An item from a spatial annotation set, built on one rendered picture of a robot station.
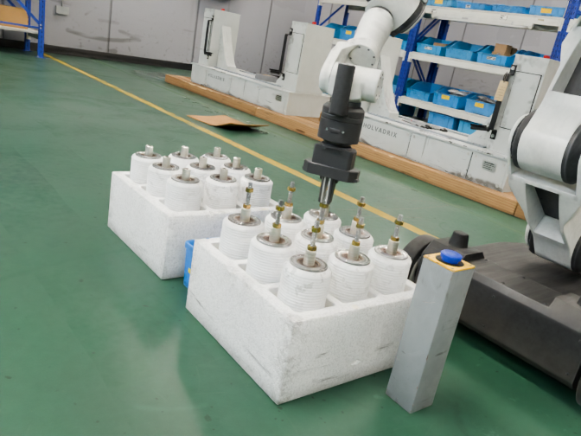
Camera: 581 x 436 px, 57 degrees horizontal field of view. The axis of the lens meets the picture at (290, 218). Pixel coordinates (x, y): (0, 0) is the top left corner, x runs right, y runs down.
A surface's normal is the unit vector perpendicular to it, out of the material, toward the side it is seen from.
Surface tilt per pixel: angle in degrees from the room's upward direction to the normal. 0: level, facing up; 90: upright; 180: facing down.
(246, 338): 90
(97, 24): 90
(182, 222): 90
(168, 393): 0
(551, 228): 54
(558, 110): 59
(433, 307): 90
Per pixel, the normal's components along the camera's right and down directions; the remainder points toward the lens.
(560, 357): -0.77, 0.06
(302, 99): 0.61, 0.35
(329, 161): -0.34, 0.24
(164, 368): 0.18, -0.93
